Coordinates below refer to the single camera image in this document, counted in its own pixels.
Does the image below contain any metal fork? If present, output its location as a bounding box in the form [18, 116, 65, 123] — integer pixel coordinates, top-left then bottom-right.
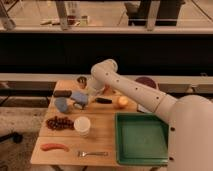
[78, 151, 108, 157]

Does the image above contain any bunch of dark grapes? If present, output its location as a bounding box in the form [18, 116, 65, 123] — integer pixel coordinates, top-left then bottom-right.
[46, 116, 74, 131]

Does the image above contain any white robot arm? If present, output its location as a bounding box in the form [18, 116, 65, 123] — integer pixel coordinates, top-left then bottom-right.
[87, 59, 213, 171]

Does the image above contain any orange sausage toy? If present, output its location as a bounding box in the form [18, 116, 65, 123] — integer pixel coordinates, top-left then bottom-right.
[40, 143, 69, 152]

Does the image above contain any wooden table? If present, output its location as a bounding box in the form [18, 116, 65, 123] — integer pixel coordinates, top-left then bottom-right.
[30, 79, 168, 167]

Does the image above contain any dark brown block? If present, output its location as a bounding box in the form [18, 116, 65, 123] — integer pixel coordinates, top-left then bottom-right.
[53, 90, 72, 98]

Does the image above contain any red bowl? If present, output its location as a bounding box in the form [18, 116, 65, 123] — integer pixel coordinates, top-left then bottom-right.
[102, 85, 111, 94]

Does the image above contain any small metal cup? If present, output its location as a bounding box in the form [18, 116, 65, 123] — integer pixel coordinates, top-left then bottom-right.
[77, 76, 87, 89]

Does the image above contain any white paper cup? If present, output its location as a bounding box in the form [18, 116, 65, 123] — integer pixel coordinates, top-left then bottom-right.
[74, 116, 91, 136]

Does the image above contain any black handled utensil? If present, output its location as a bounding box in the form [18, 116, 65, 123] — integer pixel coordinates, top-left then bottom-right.
[95, 97, 112, 104]

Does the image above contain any green plastic tray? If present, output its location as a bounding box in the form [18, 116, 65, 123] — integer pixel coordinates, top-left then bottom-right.
[115, 113, 169, 166]

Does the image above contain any blue sponge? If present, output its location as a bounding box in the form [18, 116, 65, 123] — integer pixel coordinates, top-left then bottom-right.
[70, 91, 88, 105]

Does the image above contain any purple bowl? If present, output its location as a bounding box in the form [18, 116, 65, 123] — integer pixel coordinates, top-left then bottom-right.
[136, 77, 157, 88]

